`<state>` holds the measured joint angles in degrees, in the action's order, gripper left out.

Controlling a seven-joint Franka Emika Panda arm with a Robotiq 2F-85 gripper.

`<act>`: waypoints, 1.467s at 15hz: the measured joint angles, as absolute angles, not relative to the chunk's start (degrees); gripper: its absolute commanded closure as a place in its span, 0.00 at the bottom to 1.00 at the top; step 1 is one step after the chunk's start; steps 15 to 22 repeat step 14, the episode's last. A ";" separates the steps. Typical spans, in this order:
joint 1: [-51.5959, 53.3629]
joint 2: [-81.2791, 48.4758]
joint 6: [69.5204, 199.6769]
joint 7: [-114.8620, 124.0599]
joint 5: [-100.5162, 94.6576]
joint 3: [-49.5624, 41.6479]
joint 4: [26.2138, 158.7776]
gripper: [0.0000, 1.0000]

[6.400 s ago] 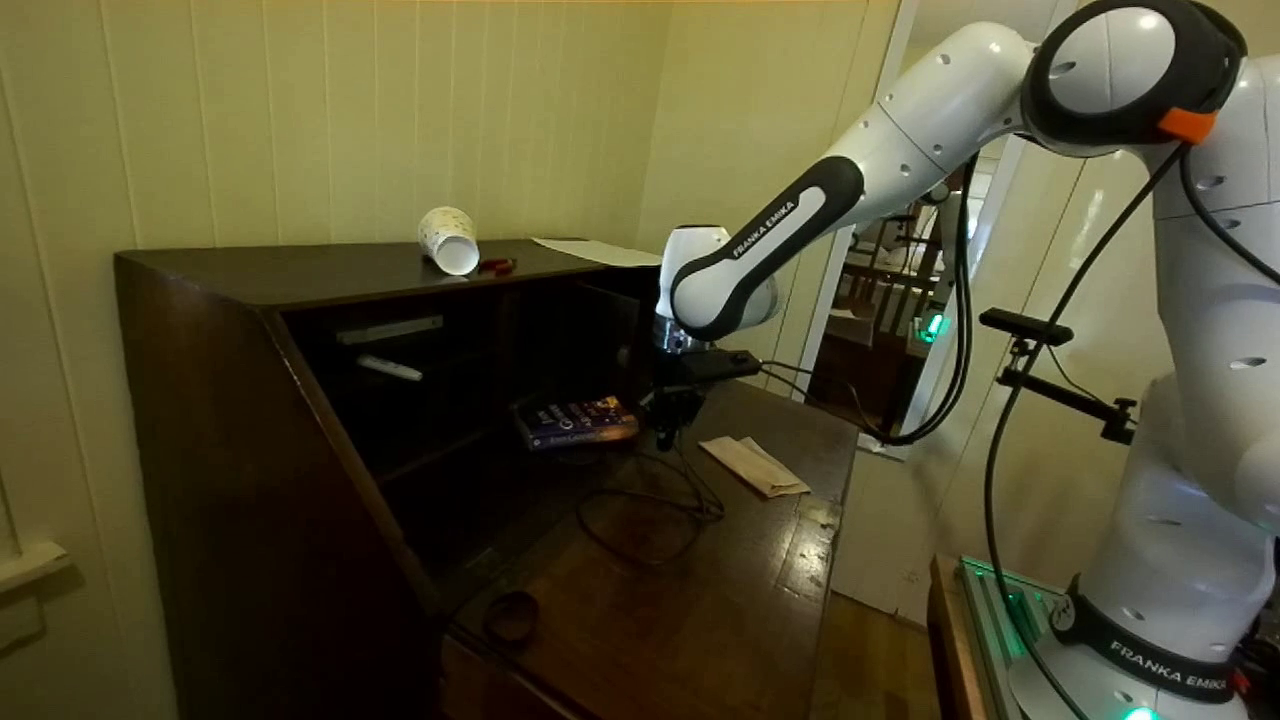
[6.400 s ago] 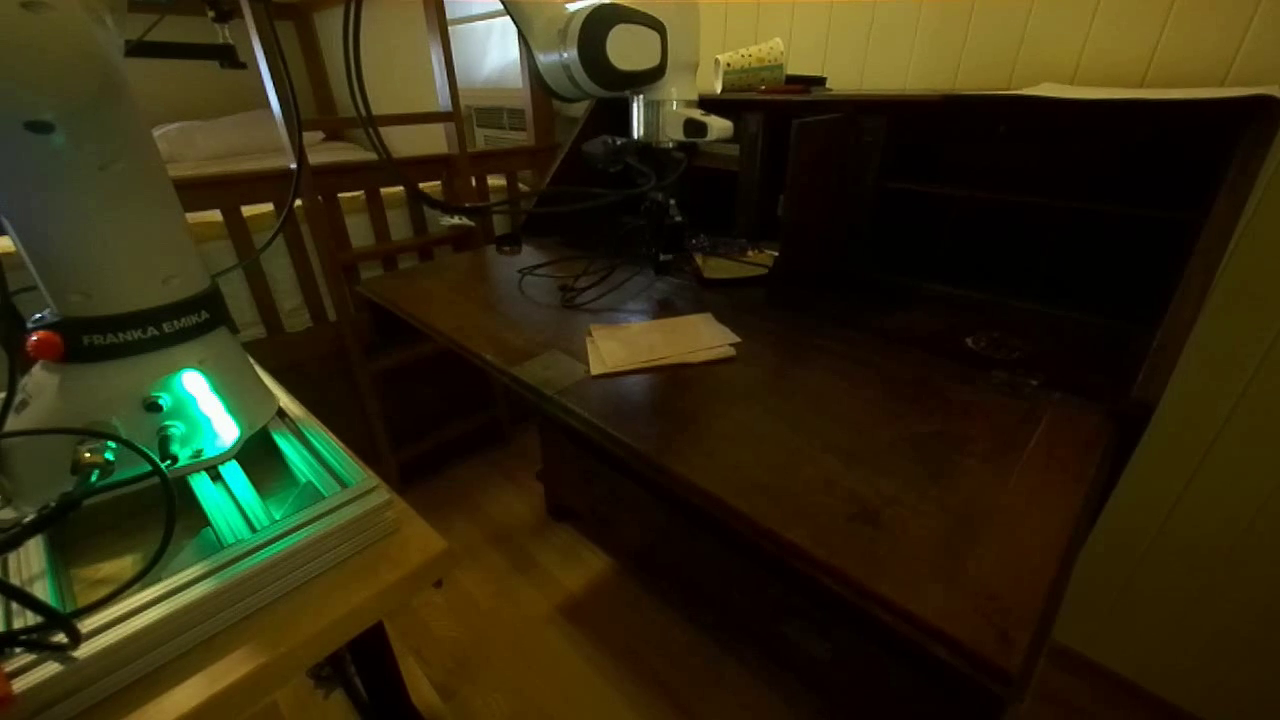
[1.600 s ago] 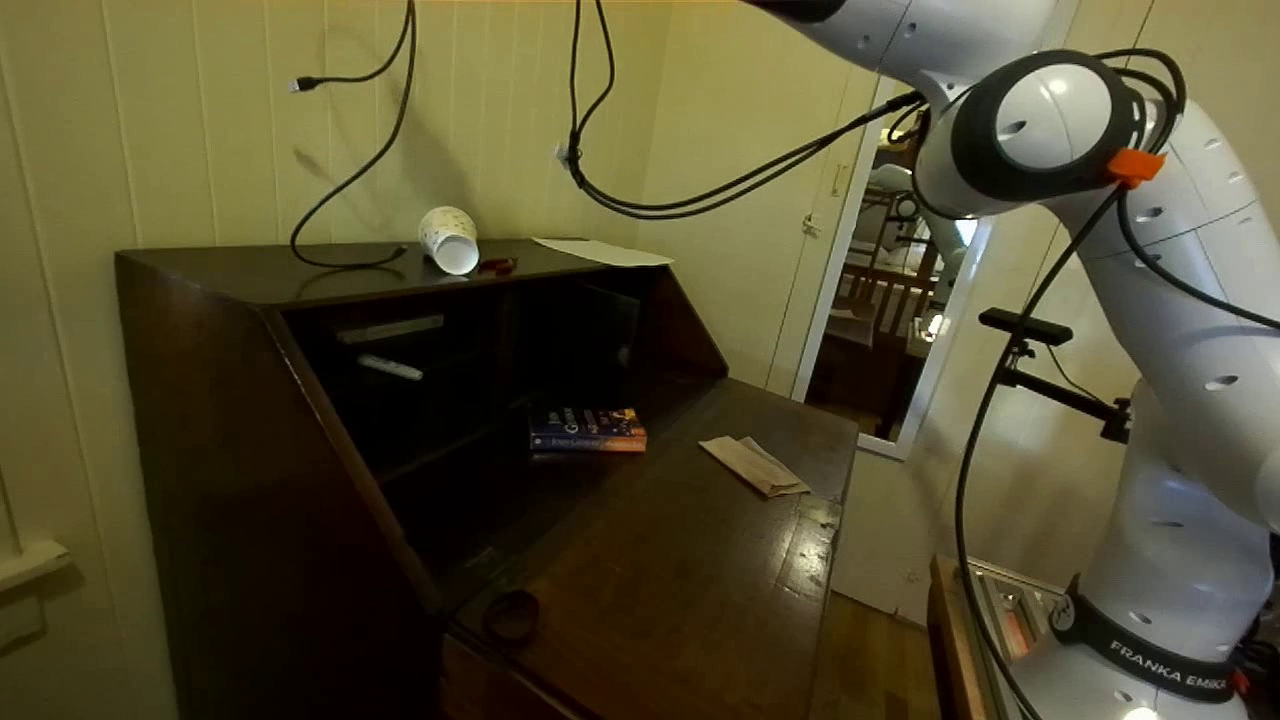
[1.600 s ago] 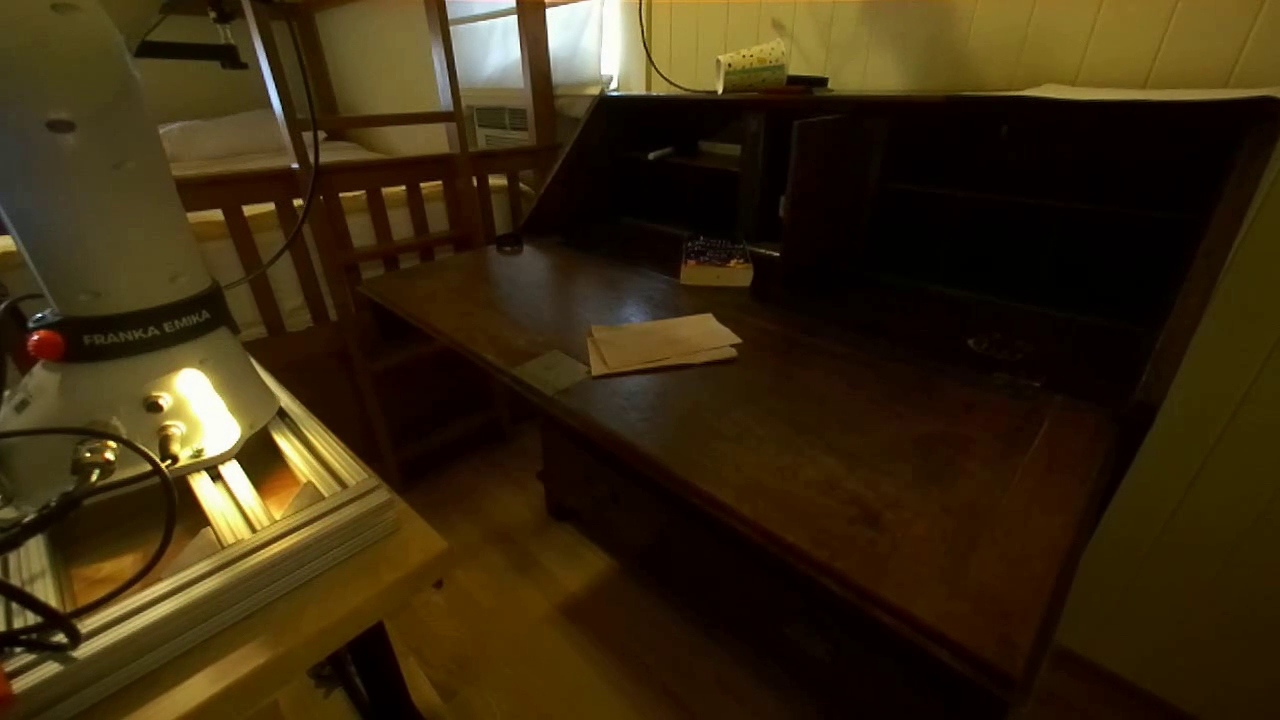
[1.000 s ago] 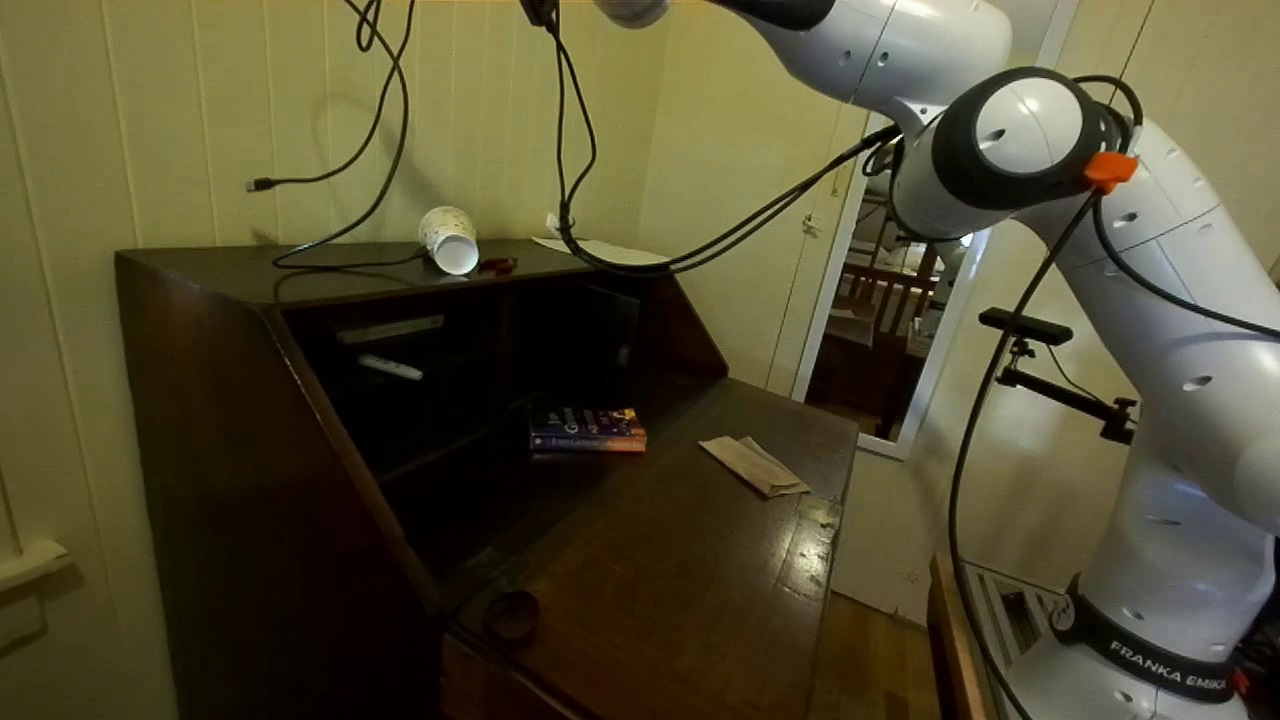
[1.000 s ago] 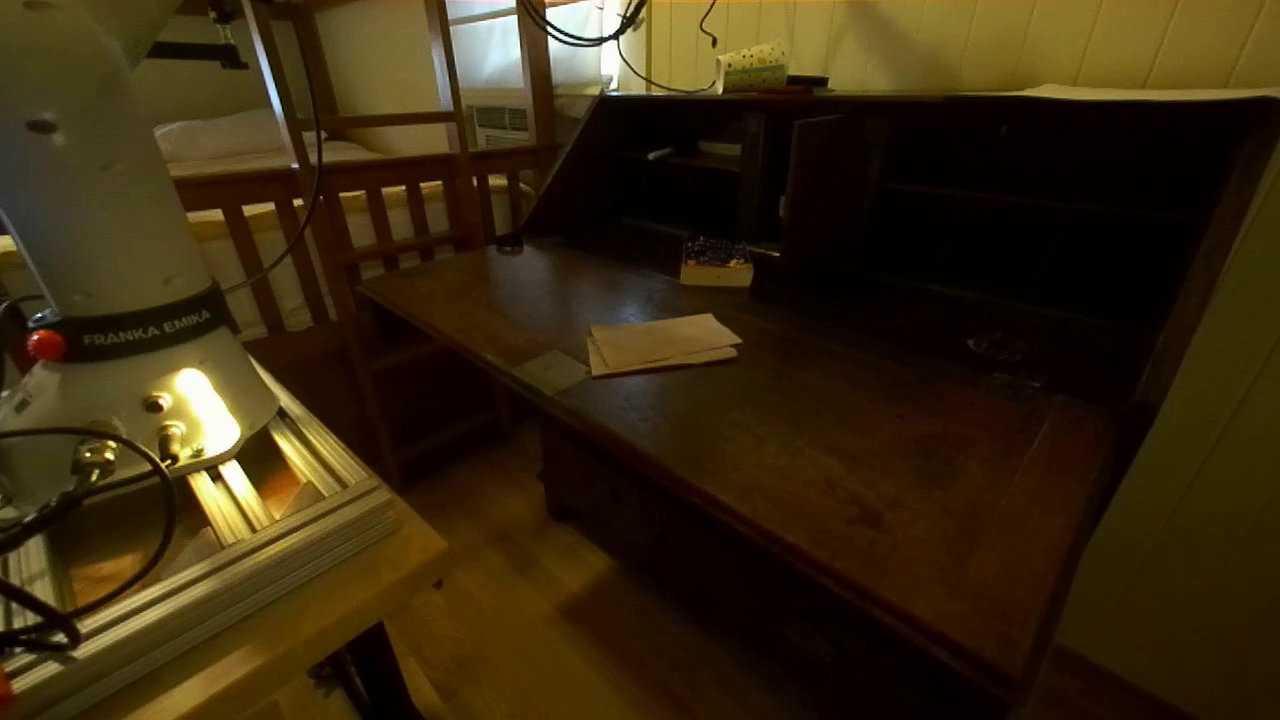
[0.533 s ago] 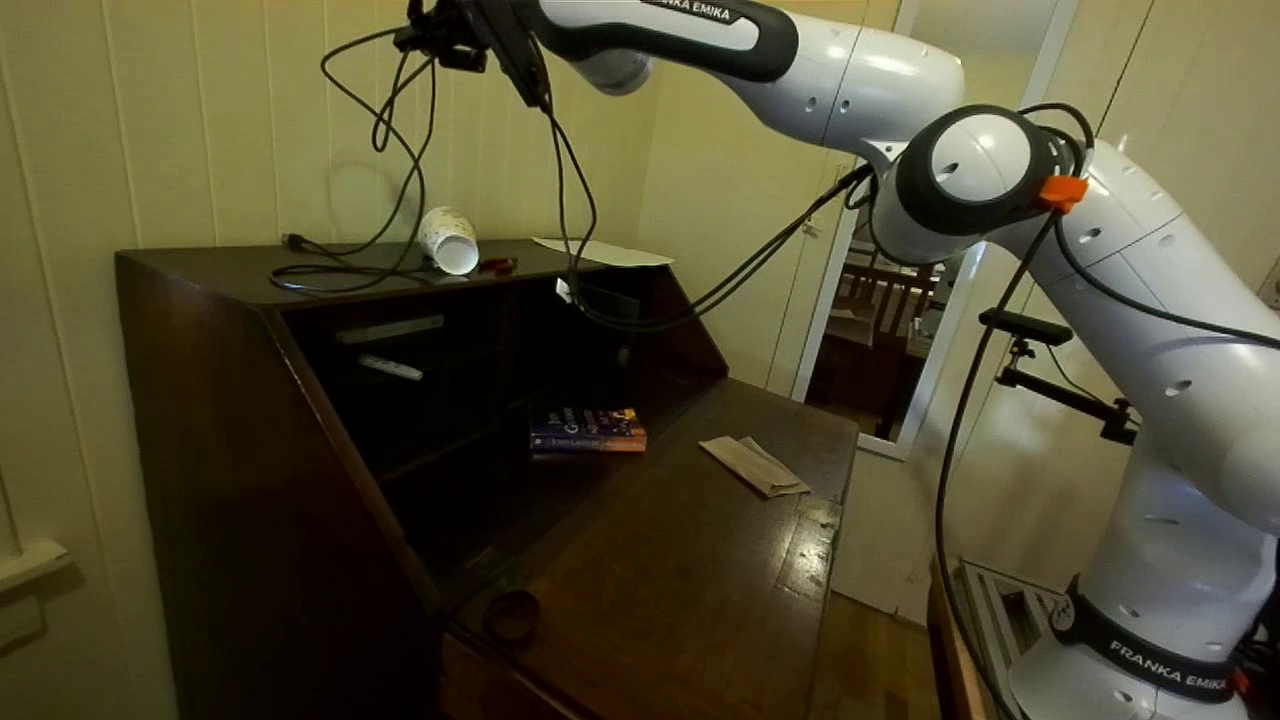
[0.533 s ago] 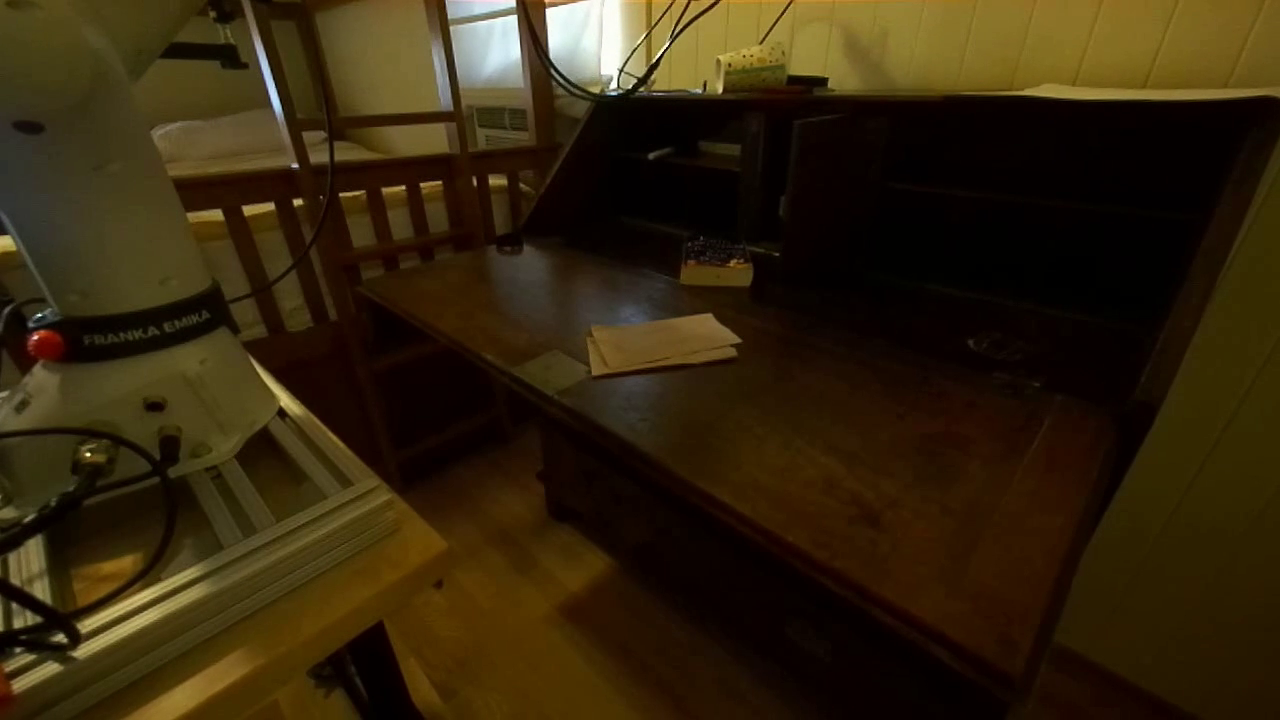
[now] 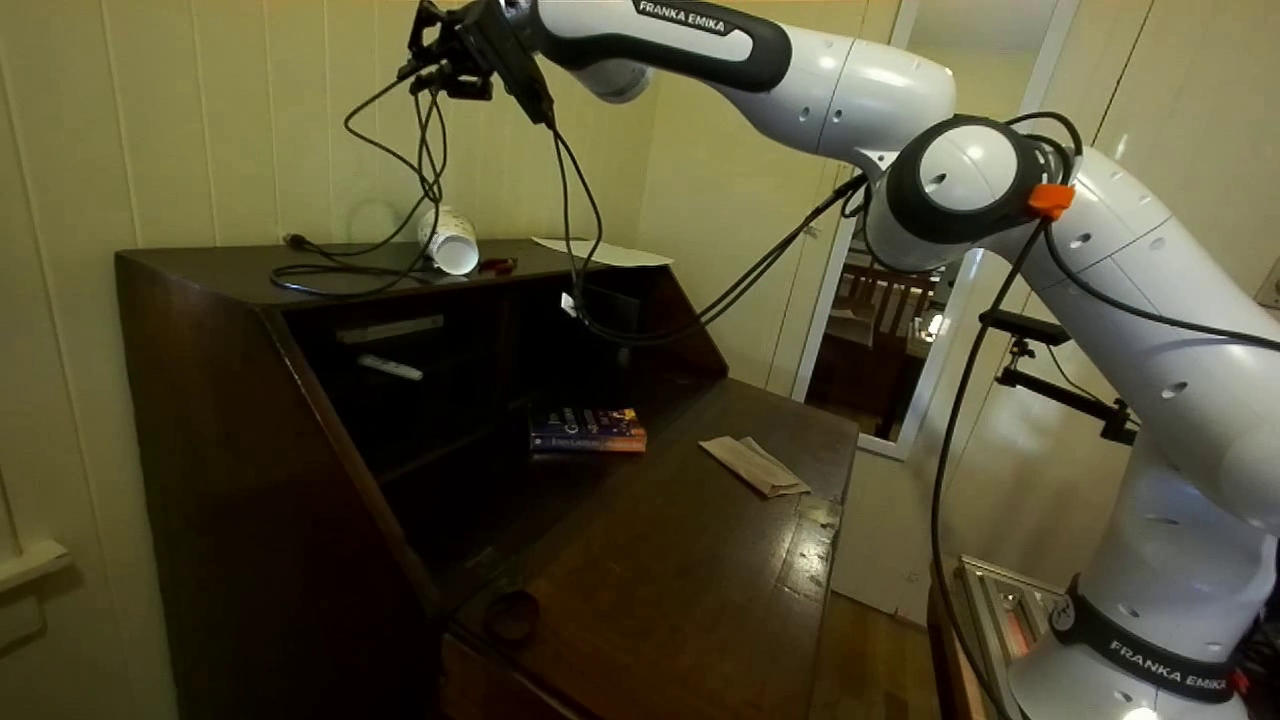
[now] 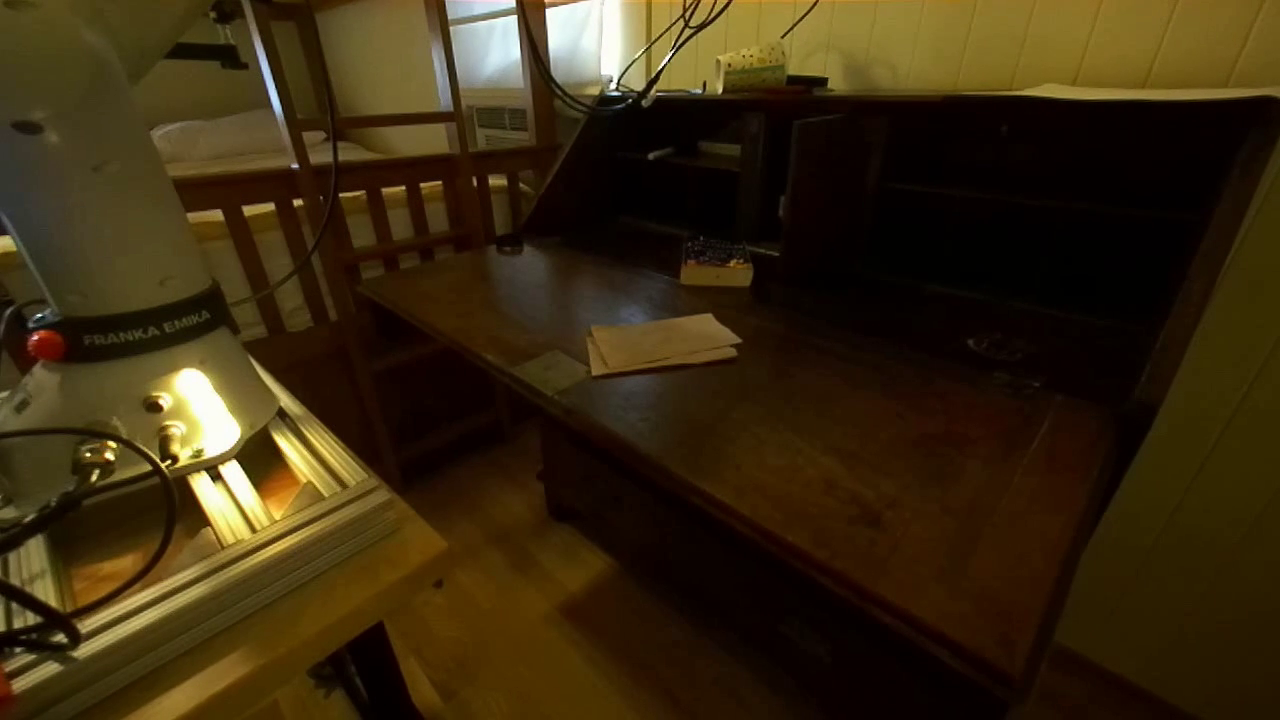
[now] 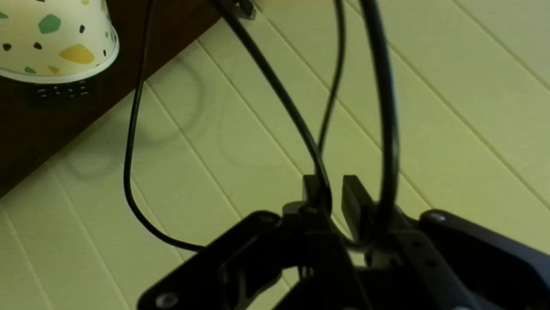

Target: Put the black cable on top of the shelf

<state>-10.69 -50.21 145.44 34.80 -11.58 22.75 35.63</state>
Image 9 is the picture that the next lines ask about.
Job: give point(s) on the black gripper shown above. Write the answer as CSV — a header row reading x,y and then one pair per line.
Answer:
x,y
510,53

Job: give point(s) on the short grey bar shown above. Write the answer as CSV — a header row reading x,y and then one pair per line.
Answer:
x,y
389,369

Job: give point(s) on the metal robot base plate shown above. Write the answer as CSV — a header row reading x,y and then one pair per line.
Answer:
x,y
1001,607

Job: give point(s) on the dark wooden secretary desk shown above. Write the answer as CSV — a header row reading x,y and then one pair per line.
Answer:
x,y
267,480

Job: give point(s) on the long grey bar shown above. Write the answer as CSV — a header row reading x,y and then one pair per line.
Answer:
x,y
389,329

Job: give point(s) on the wooden chair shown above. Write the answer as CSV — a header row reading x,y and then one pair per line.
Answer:
x,y
872,335

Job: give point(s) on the white wall ledge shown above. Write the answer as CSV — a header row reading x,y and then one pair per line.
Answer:
x,y
28,574

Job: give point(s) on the small red object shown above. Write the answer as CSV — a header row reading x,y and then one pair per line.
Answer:
x,y
496,264

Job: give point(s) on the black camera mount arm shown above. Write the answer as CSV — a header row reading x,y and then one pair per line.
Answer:
x,y
1062,380

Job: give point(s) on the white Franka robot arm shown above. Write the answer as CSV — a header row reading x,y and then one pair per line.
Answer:
x,y
852,94

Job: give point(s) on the white paper sheet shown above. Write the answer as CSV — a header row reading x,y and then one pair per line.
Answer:
x,y
606,248

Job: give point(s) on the white paper cup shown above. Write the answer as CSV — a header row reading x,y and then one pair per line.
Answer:
x,y
455,242

